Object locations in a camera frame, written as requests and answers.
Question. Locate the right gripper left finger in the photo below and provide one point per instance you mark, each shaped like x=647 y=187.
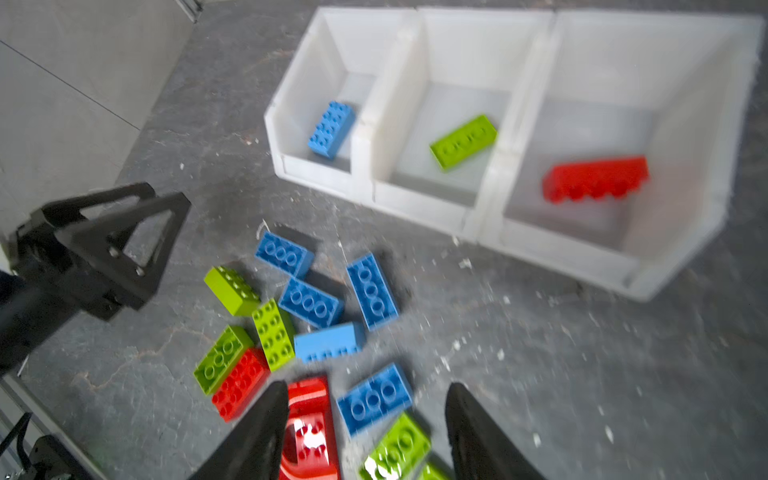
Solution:
x=253 y=449

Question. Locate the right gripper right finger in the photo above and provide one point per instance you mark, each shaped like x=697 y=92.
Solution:
x=480 y=448

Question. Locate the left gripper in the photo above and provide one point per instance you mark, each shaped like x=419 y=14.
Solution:
x=69 y=257

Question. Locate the green lego brick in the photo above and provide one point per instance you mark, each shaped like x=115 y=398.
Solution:
x=276 y=334
x=464 y=142
x=221 y=359
x=231 y=289
x=432 y=471

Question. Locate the blue lego brick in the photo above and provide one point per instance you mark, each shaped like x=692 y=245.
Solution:
x=340 y=340
x=317 y=308
x=376 y=301
x=332 y=130
x=284 y=255

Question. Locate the red lego brick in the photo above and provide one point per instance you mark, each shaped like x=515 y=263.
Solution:
x=596 y=179
x=242 y=385

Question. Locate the white three-compartment bin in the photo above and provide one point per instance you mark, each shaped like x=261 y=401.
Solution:
x=560 y=87

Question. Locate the red arch lego piece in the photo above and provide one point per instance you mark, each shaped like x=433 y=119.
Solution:
x=309 y=448

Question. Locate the green lego brick centre underside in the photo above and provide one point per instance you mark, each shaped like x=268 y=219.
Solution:
x=399 y=451

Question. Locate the blue lego brick underside up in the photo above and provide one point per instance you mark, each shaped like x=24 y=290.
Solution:
x=384 y=394

